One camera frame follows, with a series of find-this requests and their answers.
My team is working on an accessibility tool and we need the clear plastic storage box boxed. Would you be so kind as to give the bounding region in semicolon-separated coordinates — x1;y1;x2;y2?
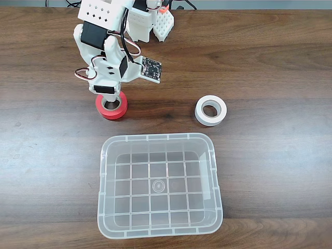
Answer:
97;132;224;239

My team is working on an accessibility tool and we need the gripper camera circuit board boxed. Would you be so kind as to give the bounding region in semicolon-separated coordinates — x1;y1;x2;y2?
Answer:
140;56;163;84

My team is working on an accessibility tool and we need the red tape roll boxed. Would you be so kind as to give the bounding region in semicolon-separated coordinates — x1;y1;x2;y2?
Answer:
95;91;129;121

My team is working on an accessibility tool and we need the white tape roll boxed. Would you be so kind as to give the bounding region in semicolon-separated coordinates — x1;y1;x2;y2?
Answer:
194;95;228;128

